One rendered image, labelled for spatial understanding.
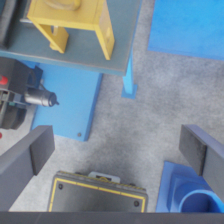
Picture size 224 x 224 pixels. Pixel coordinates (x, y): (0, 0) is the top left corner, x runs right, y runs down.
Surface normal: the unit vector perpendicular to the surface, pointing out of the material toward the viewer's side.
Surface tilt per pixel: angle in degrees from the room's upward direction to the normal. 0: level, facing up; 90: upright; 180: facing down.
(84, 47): 0
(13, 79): 90
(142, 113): 0
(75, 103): 0
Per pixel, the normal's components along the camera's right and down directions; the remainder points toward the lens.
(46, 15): -0.14, -0.12
